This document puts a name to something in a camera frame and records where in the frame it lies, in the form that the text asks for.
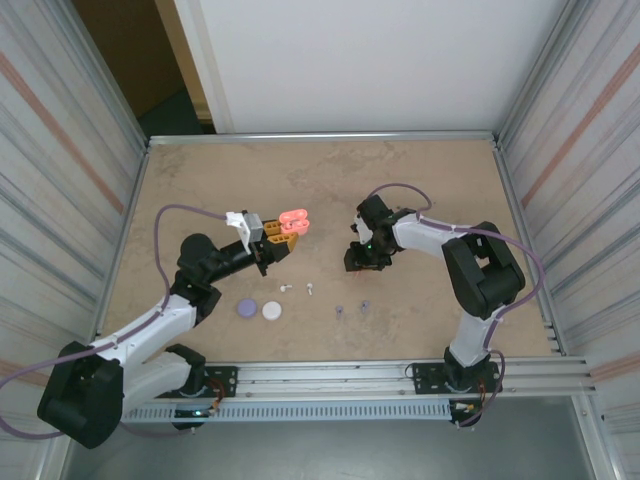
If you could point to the purple earbud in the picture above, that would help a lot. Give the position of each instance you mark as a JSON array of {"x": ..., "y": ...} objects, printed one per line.
[
  {"x": 365, "y": 304},
  {"x": 339, "y": 310}
]

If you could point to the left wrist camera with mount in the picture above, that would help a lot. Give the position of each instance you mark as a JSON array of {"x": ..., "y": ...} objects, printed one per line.
[{"x": 254, "y": 227}]

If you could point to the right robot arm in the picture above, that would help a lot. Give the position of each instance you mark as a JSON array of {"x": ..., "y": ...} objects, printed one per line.
[{"x": 480, "y": 280}]

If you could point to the aluminium side rail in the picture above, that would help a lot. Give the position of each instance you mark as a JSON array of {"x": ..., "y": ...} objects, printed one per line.
[
  {"x": 140, "y": 175},
  {"x": 505, "y": 175}
]

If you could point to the aluminium mounting rail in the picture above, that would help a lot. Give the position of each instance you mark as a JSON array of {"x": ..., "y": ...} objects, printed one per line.
[{"x": 325, "y": 377}]

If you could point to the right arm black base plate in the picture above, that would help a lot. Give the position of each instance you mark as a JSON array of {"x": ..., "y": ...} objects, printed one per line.
[{"x": 425, "y": 377}]

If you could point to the white earbud charging case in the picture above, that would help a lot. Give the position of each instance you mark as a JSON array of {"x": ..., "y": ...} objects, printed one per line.
[{"x": 272, "y": 310}]

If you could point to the brown wooden door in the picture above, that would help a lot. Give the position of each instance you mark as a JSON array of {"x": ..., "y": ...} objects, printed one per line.
[{"x": 125, "y": 50}]

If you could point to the aluminium table edge rail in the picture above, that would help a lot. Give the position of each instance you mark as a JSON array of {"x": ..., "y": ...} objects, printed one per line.
[{"x": 325, "y": 136}]

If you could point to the pink earbud charging case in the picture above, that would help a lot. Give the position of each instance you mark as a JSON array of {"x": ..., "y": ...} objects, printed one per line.
[{"x": 295, "y": 226}]

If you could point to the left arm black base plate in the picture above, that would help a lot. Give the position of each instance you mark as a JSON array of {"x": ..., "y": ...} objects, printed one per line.
[{"x": 225, "y": 380}]

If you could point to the purple earbud charging case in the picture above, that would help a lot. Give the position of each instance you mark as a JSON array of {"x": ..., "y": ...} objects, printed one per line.
[{"x": 247, "y": 307}]

